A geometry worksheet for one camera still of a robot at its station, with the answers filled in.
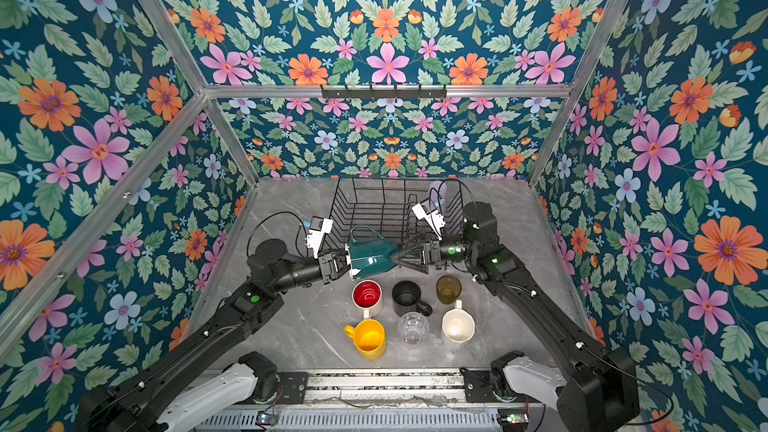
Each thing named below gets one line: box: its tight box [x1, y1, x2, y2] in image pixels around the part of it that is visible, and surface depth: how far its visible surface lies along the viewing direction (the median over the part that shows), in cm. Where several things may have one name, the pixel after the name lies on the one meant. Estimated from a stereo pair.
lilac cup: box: [429, 181, 448, 206], surface depth 100 cm
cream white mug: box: [442, 299, 475, 343], surface depth 77 cm
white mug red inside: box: [351, 279, 383, 319], surface depth 84 cm
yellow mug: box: [343, 318, 387, 361], surface depth 78 cm
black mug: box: [392, 280, 433, 317], surface depth 84 cm
